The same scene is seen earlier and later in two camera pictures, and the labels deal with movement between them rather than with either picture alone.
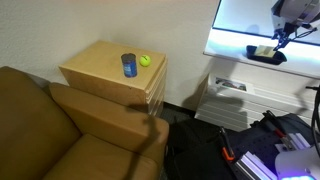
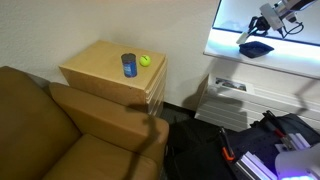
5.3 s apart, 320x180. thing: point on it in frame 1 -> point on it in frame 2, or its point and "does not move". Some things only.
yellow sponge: x=263 y=50 -> x=242 y=38
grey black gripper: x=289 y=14 -> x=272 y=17
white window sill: x=302 y=58 does not move
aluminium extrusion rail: x=254 y=168 does not move
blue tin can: x=129 y=61 does not move
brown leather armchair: x=50 y=132 does not move
